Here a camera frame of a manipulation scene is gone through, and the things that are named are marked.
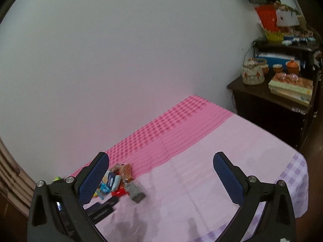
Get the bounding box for blue flat box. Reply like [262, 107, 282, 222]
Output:
[255, 52, 301, 67]

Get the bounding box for pink glass bowls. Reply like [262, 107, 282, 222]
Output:
[275, 72, 299, 82]

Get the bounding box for white card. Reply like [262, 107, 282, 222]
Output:
[276, 9, 300, 28]

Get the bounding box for clear packet with dark snack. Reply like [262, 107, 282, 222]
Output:
[125, 181, 146, 203]

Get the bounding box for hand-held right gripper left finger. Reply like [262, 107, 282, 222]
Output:
[28, 152, 111, 242]

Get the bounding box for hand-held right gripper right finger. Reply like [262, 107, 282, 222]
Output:
[213, 152, 297, 242]

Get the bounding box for yellow green basket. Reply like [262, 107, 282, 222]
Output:
[264, 29, 284, 43]

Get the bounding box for pink checked tablecloth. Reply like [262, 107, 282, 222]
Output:
[62, 95, 309, 242]

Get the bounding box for brown wooden panel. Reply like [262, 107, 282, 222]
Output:
[0, 189, 28, 242]

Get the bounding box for floral ceramic teapot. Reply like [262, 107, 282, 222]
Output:
[242, 57, 265, 86]

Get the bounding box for black shelf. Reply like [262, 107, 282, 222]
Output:
[252, 38, 321, 56]

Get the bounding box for dark navy snack packet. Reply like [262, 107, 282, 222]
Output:
[87, 197, 120, 223]

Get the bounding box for dark wooden cabinet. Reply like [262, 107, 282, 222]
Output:
[227, 74, 323, 152]

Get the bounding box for blue candy packet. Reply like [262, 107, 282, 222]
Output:
[94, 183, 111, 198]

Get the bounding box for blue white striped cloth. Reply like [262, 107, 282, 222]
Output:
[283, 37, 316, 46]

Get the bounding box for red stick snack packet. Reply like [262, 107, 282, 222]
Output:
[111, 185, 129, 197]

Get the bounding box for clear packet of orange snacks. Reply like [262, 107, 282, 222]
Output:
[109, 164, 133, 183]

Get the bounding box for light blue cracker packet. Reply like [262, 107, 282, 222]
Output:
[104, 171, 122, 191]

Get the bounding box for red paper bag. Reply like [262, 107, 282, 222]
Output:
[254, 4, 279, 32]

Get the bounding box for orange lidded pot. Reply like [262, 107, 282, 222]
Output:
[285, 59, 301, 76]

